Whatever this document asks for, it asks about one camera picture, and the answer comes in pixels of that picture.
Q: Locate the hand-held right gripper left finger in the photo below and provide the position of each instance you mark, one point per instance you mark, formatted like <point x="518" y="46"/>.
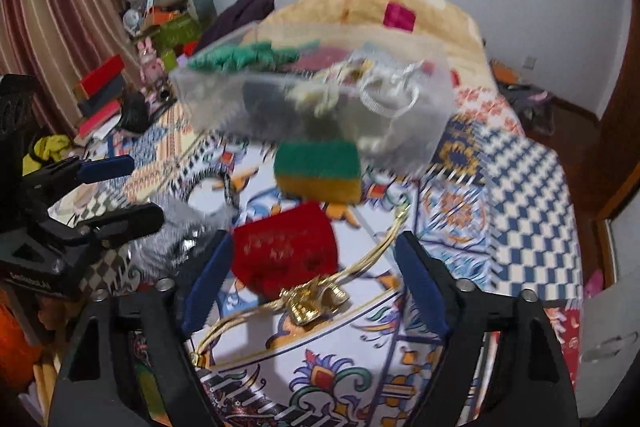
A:
<point x="211" y="276"/>

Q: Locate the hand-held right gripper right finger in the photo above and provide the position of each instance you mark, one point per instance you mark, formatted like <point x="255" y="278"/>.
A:
<point x="419" y="282"/>

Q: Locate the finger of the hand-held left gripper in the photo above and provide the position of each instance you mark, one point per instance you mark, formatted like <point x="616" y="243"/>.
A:
<point x="107" y="168"/>
<point x="135" y="219"/>

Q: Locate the silver fabric pouch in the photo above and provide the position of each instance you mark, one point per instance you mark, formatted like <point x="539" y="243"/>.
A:
<point x="180" y="227"/>

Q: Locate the red velvet pouch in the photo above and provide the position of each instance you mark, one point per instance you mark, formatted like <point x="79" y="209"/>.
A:
<point x="285" y="249"/>

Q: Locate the green and yellow sponge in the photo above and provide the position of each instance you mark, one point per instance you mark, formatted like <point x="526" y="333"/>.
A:
<point x="317" y="172"/>

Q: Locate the clear plastic storage box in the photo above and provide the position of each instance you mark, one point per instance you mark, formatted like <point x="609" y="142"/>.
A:
<point x="310" y="117"/>

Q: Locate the yellow cloth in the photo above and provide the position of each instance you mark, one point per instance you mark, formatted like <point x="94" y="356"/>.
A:
<point x="47" y="152"/>

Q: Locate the black bag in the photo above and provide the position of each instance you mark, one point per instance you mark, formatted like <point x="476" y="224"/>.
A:
<point x="135" y="112"/>

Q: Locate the stack of red boxes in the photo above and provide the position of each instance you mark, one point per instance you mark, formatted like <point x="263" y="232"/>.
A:
<point x="100" y="99"/>

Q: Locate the pink rabbit toy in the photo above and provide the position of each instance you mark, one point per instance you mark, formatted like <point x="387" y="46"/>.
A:
<point x="150" y="62"/>

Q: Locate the patterned bedsheet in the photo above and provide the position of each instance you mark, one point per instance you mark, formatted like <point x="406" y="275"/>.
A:
<point x="505" y="202"/>

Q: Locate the green cardboard box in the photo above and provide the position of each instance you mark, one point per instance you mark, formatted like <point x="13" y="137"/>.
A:
<point x="175" y="32"/>

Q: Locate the striped curtain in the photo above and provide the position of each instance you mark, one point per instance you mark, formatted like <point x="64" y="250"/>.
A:
<point x="60" y="7"/>

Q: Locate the green knitted cloth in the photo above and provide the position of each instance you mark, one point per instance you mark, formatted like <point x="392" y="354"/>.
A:
<point x="235" y="56"/>

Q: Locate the white cabinet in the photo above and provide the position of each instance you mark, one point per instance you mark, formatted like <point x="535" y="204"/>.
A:
<point x="612" y="292"/>

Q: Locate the white organza pouch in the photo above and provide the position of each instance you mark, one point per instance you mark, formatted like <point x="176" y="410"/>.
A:
<point x="385" y="84"/>

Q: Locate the dark purple garment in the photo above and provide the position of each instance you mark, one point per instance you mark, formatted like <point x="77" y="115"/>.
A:
<point x="240" y="14"/>

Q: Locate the pile of clothes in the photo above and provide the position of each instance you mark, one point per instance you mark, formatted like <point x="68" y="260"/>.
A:
<point x="525" y="99"/>

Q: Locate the pink square cloth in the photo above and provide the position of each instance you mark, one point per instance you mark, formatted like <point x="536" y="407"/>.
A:
<point x="400" y="17"/>

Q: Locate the yellow fleece blanket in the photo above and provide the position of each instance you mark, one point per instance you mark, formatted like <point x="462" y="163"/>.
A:
<point x="350" y="4"/>

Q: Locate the wall socket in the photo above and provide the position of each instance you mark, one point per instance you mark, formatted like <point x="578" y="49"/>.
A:
<point x="529" y="62"/>

